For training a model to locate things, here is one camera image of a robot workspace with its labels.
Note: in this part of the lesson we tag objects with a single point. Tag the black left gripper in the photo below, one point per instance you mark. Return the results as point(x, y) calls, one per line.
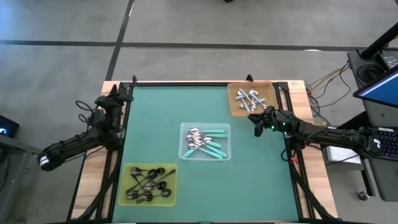
point(105, 112)

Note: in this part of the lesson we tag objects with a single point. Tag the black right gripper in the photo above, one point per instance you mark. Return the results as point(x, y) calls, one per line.
point(281, 122)

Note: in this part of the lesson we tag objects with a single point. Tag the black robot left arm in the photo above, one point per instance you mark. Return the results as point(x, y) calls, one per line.
point(71, 144)

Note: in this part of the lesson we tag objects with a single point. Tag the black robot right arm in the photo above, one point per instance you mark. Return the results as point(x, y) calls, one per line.
point(335, 137)

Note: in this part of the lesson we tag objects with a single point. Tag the orange plastic bin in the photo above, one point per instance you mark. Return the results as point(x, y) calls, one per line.
point(270, 90)

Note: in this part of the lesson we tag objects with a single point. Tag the clear plastic bin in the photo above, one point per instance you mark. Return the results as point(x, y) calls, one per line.
point(186, 127)

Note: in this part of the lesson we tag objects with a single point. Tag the yellow plastic bin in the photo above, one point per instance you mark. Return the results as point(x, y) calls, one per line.
point(124, 180)

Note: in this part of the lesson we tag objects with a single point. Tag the white paper booklet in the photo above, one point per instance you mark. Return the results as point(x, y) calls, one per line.
point(342, 154)

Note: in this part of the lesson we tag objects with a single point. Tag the green table mat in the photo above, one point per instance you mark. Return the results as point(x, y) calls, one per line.
point(202, 193)

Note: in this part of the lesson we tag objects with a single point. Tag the grey metal stand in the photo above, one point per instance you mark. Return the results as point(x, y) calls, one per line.
point(18, 147)

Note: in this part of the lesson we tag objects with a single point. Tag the black device blue light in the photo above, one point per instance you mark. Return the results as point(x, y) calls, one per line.
point(7, 127)

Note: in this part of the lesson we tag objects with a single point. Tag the grey equipment cart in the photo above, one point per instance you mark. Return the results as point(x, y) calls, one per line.
point(377, 118)

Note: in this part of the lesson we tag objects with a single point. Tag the black caster wheel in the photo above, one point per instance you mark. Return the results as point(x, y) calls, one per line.
point(362, 195)

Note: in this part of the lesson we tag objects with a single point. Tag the computer monitor blue screen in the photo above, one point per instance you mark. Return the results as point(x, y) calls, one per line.
point(382, 90)

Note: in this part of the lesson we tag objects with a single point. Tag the black backlit keyboard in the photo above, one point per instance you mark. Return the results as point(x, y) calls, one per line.
point(390, 143)

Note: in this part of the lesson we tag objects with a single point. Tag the black power adapter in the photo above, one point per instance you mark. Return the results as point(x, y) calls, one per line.
point(388, 59)

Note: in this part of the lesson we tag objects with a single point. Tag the black metal pole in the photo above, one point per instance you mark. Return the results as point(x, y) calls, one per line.
point(381, 40)

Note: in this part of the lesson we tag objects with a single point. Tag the black frame clamp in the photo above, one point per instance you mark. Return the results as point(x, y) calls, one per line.
point(134, 78)
point(248, 77)

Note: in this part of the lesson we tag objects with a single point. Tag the black aluminium table frame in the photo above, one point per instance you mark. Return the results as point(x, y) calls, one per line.
point(283, 86)

